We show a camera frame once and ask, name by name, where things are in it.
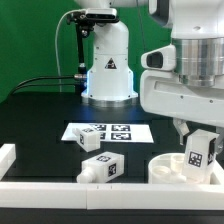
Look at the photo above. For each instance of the white U-shaped fence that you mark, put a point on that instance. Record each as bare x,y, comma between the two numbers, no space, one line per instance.
108,196

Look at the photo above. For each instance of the black camera stand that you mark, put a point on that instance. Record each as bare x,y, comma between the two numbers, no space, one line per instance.
100,81

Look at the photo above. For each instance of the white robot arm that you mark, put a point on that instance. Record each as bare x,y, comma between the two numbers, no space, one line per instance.
185,79

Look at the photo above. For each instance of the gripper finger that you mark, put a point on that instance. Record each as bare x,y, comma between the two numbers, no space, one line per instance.
219,143
181,128

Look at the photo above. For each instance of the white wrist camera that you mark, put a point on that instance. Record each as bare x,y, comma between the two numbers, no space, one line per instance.
160,59

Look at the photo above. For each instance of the white marker sheet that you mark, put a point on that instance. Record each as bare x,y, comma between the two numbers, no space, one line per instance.
137,133

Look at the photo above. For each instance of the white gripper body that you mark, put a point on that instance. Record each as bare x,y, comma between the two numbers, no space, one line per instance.
162,93

